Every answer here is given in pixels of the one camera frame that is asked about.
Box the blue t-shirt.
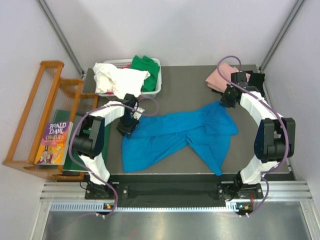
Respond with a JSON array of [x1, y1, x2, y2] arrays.
[[121, 101, 239, 176]]

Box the white t-shirt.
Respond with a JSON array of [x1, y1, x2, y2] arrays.
[[92, 63, 151, 99]]

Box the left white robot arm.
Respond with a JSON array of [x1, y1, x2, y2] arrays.
[[69, 93, 141, 199]]

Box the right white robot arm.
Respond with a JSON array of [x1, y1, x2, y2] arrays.
[[220, 71, 296, 198]]

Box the pink folded t-shirt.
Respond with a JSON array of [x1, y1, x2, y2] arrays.
[[205, 63, 239, 93]]

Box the black folded t-shirt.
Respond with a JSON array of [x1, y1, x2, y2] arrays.
[[211, 70, 265, 97]]

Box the white plastic laundry basket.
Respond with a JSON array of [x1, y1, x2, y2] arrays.
[[98, 57, 162, 100]]

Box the green t-shirt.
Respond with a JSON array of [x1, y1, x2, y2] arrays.
[[129, 54, 161, 93]]

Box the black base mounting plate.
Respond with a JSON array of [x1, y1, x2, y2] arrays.
[[84, 181, 264, 201]]

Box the Roald Dahl book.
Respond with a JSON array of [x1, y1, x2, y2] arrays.
[[34, 121, 73, 166]]

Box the wooden book rack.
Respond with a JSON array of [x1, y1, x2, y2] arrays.
[[3, 60, 99, 182]]

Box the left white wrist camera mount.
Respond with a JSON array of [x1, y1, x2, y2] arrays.
[[132, 107, 145, 120]]

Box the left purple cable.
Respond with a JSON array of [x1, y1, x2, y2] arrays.
[[68, 97, 161, 221]]

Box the purple cable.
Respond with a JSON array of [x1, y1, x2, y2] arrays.
[[216, 55, 291, 219], [68, 97, 161, 221]]

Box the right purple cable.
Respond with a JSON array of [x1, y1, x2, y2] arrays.
[[216, 55, 291, 219]]

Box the white slotted cable duct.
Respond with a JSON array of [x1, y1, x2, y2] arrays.
[[49, 201, 253, 213]]

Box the right aluminium frame post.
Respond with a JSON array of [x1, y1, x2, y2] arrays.
[[258, 0, 306, 72]]

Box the aluminium frame post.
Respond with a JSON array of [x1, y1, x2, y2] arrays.
[[258, 0, 306, 72], [36, 0, 85, 77]]

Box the left aluminium frame post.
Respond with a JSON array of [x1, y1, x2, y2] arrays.
[[36, 0, 85, 77]]

